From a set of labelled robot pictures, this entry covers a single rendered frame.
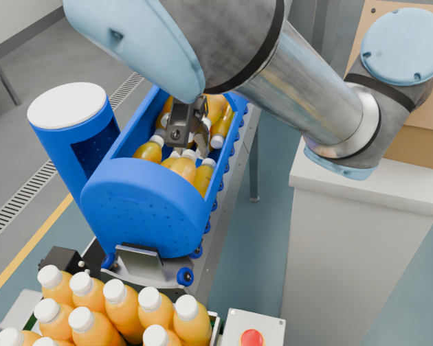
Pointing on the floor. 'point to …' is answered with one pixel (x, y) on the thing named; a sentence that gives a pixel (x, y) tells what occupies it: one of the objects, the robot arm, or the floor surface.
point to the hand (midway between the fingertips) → (191, 155)
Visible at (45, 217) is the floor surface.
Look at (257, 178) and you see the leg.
